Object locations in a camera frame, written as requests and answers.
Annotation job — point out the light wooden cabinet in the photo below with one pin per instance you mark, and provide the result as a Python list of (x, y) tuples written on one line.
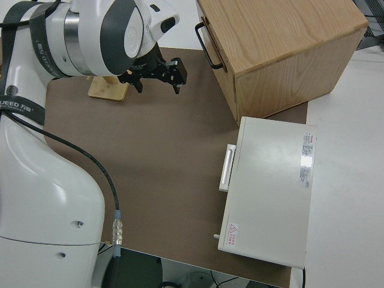
[(285, 45)]

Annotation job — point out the printed text label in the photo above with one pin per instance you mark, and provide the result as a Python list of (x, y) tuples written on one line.
[(306, 162)]

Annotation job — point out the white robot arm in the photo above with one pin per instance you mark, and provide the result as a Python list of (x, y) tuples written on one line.
[(45, 195)]

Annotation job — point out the red warning sticker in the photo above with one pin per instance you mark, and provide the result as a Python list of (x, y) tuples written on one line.
[(233, 234)]

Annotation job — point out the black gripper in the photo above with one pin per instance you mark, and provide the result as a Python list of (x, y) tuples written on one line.
[(148, 64)]

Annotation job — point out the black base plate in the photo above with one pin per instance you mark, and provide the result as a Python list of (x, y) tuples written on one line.
[(135, 270)]

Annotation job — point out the brown table mat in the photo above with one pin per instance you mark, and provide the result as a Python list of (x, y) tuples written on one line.
[(165, 150)]

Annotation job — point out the wooden mug stand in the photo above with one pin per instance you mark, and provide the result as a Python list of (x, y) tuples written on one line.
[(105, 91)]

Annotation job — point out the white toaster oven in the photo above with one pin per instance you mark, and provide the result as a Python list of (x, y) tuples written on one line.
[(270, 195)]

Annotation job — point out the dark grey mesh object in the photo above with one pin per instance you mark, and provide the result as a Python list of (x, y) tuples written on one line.
[(375, 33)]

